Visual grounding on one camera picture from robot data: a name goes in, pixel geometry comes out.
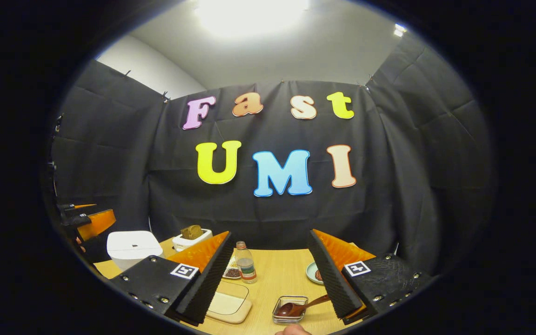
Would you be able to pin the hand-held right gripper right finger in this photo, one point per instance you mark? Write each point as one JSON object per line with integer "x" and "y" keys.
{"x": 333, "y": 279}

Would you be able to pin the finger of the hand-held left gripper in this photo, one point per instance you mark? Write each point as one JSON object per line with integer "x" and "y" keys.
{"x": 79, "y": 206}
{"x": 100, "y": 222}

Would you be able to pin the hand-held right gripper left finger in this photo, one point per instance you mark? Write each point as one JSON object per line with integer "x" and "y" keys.
{"x": 210, "y": 284}

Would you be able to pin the white rice cooker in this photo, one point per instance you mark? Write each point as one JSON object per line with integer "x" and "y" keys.
{"x": 133, "y": 246}

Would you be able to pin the brown wooden spoon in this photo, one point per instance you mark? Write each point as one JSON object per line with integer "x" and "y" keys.
{"x": 289, "y": 309}

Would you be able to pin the red meat slice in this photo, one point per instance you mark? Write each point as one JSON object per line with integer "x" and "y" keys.
{"x": 318, "y": 274}

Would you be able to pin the pale green plate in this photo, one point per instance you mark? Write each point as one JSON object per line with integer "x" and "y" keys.
{"x": 311, "y": 274}

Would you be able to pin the white divided bean dish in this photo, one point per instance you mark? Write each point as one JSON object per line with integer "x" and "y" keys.
{"x": 232, "y": 272}

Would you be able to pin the clear plastic water bottle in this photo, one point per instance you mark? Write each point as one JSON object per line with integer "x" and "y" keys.
{"x": 246, "y": 265}

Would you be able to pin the white toaster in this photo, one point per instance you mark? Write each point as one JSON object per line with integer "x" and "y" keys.
{"x": 189, "y": 244}

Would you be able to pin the black backdrop cloth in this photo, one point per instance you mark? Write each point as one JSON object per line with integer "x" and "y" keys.
{"x": 389, "y": 186}

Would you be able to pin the large ceiling light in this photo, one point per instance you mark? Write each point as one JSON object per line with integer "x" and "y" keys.
{"x": 251, "y": 16}

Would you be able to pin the small ceiling light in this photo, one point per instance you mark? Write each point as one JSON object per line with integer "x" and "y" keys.
{"x": 399, "y": 30}

